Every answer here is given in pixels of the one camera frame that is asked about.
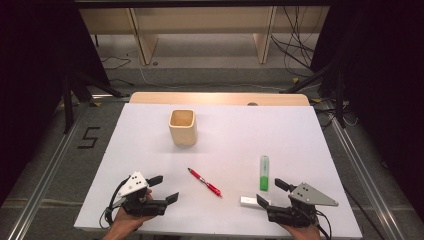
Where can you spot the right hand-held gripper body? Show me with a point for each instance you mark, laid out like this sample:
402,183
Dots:
293,213

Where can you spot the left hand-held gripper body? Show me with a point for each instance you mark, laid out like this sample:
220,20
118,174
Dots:
141,203

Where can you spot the white glue stick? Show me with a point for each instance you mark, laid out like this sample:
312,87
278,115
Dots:
248,201

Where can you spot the green highlighter marker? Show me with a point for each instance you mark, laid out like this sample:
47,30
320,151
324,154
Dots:
264,173

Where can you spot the red ballpoint pen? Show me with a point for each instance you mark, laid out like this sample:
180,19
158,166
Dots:
205,182

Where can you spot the beige square pen cup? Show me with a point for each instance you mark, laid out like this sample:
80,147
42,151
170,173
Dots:
182,131

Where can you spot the person's right hand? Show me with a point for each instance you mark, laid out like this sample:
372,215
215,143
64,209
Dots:
301,233

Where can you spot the person's left hand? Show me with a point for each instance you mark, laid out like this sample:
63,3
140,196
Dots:
125,225

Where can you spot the black tripod stand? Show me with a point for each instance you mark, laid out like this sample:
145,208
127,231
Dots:
339,100
69,106

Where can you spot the black curtain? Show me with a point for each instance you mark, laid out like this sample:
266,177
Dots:
383,83
33,83

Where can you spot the light wooden shelf unit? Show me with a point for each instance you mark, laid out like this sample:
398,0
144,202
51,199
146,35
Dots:
206,20

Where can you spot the black metal bar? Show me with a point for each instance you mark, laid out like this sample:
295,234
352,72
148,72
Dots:
200,3

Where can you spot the aluminium floor rail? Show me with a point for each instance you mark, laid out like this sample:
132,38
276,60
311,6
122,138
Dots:
363,176
43,186

